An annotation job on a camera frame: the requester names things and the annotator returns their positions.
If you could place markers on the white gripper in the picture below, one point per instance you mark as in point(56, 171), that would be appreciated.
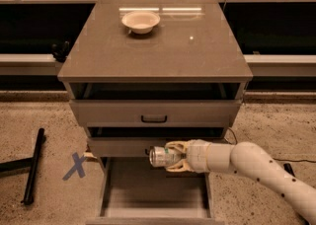
point(197, 155)

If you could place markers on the silver 7up can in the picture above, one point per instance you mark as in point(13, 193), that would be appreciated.
point(164, 157)

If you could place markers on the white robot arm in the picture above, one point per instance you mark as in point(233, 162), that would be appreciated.
point(243, 159)

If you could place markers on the bottom grey drawer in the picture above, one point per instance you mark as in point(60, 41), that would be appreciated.
point(134, 193)

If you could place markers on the grey drawer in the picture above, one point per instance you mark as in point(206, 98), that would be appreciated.
point(155, 113)
point(137, 141)
point(134, 193)

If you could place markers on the middle grey drawer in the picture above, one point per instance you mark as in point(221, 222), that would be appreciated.
point(137, 141)

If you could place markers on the grey drawer cabinet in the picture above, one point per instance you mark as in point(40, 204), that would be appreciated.
point(190, 55)

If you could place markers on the top grey drawer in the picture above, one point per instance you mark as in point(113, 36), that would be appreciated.
point(155, 113)

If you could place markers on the black metal stand right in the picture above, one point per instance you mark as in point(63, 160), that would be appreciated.
point(288, 168)

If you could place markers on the blue tape cross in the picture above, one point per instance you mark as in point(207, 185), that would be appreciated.
point(77, 167)

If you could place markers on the white bowl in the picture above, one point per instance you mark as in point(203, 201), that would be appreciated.
point(141, 22)

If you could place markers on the black clamp knob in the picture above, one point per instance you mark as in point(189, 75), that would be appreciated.
point(60, 51)

